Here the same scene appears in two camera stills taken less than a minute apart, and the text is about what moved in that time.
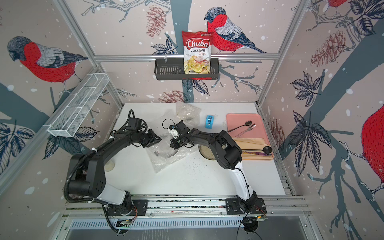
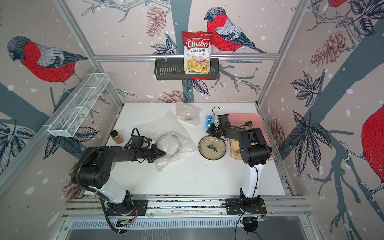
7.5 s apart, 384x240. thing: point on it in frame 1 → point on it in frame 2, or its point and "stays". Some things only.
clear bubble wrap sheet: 187,113 stays
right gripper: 173,144 → 209,131
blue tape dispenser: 209,121 stays
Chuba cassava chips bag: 197,49 stays
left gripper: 153,139 → 155,152
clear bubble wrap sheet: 162,155 stays
